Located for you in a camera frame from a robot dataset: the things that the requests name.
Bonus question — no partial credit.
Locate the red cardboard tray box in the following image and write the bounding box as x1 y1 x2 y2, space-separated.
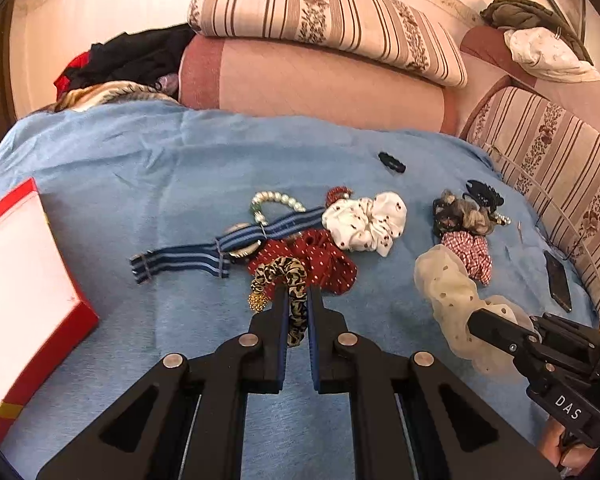
0 179 99 442

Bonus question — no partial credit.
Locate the striped floral pillow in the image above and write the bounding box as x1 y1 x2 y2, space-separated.
188 0 468 88

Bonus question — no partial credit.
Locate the red polka dot scrunchie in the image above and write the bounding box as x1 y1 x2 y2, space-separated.
247 229 358 295

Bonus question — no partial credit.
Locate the patterned beige cloth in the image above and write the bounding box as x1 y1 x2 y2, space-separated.
46 81 175 113

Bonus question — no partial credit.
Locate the red white checked scrunchie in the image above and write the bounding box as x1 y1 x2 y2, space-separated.
441 231 493 286

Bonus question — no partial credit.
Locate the cream dotted organza scrunchie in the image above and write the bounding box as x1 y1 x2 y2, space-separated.
414 245 532 384

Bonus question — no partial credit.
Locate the grey black organza scrunchie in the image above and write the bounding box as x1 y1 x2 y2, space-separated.
432 190 495 238

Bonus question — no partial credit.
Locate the pink bolster cushion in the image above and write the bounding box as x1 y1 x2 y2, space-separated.
178 36 458 134

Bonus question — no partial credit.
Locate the white floral garment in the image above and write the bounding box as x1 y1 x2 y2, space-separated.
504 27 600 84

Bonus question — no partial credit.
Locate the dark clothes pile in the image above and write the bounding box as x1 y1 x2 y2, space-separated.
54 24 195 99

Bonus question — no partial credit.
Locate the pink side bolster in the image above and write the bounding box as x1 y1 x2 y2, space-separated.
449 26 600 139

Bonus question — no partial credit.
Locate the black claw hair clip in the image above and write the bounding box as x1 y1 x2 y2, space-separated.
466 180 504 212

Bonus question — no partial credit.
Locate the white pearl bead bracelet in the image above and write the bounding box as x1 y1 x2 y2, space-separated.
249 190 308 227

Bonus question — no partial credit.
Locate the small black hair clip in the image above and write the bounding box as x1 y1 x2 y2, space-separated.
378 152 406 174

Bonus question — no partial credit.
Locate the olive green garment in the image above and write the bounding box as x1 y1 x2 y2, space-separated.
480 0 594 64

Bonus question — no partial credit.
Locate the red bead bracelet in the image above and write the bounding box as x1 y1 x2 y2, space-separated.
325 185 354 208

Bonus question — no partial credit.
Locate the leopard print scrunchie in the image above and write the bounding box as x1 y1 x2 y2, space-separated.
248 256 309 347

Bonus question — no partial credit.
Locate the person right hand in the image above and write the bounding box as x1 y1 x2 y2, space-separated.
538 417 596 474

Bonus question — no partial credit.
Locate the white cherry print scrunchie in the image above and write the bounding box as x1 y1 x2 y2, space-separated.
322 192 407 257

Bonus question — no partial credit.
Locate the striped floral side cushion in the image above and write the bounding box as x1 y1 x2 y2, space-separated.
465 87 600 318

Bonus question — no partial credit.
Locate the black smartphone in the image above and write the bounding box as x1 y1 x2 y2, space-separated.
544 250 572 313

